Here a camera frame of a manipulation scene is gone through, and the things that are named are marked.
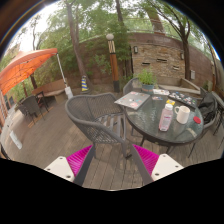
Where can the grey wall utility box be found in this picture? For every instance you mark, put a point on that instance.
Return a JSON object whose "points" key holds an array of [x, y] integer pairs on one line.
{"points": [[192, 74]]}

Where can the silver laptop with stickers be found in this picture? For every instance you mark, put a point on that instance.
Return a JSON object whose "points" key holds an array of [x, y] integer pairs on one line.
{"points": [[132, 100]]}

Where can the dark metal chair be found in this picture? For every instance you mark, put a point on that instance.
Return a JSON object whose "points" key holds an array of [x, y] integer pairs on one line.
{"points": [[213, 125]]}

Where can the brown lamp post white globe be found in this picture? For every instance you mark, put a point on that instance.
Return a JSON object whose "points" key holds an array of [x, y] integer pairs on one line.
{"points": [[113, 63]]}

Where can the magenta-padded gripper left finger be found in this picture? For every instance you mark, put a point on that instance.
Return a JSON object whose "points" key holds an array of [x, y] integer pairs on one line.
{"points": [[80, 160]]}

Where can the flat round red coaster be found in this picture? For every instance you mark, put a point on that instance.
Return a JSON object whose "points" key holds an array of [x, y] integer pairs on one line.
{"points": [[197, 120]]}

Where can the orange patio umbrella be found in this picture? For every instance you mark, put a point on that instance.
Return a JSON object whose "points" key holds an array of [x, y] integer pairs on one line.
{"points": [[23, 68]]}

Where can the grey wicker armchair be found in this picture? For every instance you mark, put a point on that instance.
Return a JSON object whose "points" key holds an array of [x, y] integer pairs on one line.
{"points": [[88, 113]]}

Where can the blue yellow striped cone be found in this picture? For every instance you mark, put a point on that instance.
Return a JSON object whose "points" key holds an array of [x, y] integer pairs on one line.
{"points": [[84, 85]]}

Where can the wooden bench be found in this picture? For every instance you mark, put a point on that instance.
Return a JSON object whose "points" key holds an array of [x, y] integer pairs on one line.
{"points": [[50, 88]]}

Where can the black wall lantern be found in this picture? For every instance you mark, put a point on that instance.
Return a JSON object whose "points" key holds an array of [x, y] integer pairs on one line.
{"points": [[135, 49], [182, 56]]}

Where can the black backpack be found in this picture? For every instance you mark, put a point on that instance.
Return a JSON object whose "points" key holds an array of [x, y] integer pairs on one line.
{"points": [[208, 108]]}

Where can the black laptop with stickers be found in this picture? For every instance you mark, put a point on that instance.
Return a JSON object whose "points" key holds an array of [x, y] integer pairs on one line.
{"points": [[182, 99]]}

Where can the dark wicker chair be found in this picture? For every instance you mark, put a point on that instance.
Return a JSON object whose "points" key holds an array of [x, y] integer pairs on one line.
{"points": [[31, 106]]}

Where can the white ceramic mug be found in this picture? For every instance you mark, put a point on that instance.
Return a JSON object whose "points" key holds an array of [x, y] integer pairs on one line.
{"points": [[182, 115]]}

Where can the pink drink bottle white cap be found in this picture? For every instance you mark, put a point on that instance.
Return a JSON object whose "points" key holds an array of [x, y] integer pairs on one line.
{"points": [[165, 117]]}

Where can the green plant in teal pot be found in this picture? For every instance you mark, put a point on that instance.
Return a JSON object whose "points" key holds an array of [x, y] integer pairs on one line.
{"points": [[146, 80]]}

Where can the white umbrella base block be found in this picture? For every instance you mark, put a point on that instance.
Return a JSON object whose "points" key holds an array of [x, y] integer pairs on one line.
{"points": [[69, 93]]}

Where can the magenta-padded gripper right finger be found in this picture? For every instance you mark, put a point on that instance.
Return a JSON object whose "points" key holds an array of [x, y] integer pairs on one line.
{"points": [[146, 159]]}

